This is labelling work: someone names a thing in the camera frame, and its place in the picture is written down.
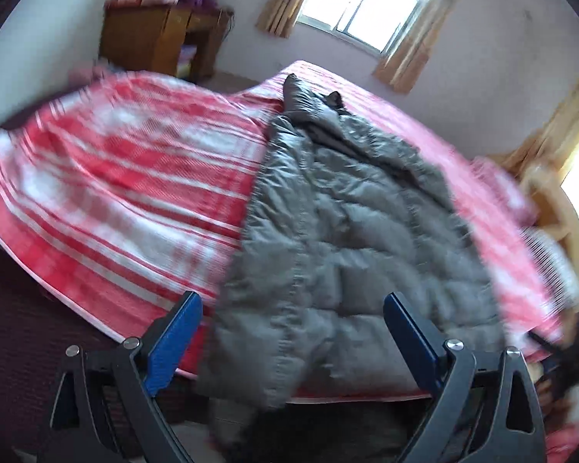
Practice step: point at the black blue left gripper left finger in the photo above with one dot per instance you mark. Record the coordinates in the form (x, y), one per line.
(79, 428)

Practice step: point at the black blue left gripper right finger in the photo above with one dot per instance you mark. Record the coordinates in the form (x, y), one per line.
(507, 425)

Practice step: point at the grey puffer jacket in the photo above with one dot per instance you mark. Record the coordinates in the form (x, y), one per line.
(341, 215)

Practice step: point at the person's right hand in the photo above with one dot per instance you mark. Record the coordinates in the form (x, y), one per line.
(556, 406)

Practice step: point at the striped pillow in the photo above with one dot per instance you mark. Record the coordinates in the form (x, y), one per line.
(555, 269)

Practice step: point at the pink floral pillow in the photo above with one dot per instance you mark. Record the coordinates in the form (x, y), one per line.
(506, 190)

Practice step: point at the beige curtain near headboard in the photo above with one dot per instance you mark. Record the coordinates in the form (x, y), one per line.
(554, 145)

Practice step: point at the red white plaid bedsheet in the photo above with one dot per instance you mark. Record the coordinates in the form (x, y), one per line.
(122, 196)

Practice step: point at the right beige curtain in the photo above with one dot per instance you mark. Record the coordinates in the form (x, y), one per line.
(400, 67)

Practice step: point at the stacked books in desk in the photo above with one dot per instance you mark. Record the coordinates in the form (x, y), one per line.
(186, 56)

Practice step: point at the wooden desk cabinet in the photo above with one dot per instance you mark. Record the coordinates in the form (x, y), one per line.
(151, 38)

